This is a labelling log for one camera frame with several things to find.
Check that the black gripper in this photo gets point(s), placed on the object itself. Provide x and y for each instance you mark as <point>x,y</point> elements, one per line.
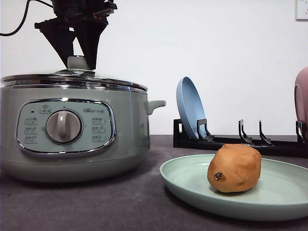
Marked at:
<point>90,17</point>

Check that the glass steamer lid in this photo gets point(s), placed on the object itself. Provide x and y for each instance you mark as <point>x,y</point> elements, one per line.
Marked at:
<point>75,75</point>

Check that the brown potato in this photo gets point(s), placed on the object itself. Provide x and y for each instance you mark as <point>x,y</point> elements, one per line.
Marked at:
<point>234,168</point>

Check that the green plate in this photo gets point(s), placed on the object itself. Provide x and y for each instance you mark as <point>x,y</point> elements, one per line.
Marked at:
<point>281,191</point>

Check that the green electric steamer pot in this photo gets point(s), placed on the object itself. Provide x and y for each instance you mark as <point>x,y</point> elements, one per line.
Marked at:
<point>73,134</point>

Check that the blue plate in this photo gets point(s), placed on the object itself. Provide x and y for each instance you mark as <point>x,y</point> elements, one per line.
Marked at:
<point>190,106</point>

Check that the black plate rack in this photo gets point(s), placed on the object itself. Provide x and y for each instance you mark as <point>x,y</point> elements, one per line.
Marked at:
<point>206,141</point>

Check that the pink plate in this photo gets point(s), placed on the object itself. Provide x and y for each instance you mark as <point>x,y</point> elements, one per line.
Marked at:
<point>301,98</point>

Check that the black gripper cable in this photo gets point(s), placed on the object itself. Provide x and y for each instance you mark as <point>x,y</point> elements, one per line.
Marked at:
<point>24,17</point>

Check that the right white wall socket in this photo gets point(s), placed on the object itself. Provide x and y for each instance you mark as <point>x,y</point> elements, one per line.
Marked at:
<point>301,10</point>

